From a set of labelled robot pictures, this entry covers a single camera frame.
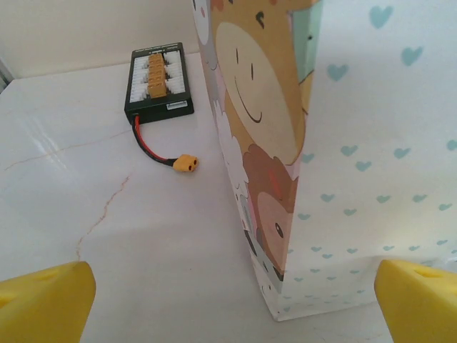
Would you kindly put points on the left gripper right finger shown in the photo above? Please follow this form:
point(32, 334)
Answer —
point(421, 311)

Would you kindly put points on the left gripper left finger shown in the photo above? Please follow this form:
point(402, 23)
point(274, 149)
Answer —
point(43, 307)

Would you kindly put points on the cartoon animal paper gift bag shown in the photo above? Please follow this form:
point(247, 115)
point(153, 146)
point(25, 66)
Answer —
point(357, 178)

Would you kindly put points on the small black orange card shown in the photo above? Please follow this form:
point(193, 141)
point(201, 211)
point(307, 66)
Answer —
point(157, 89)

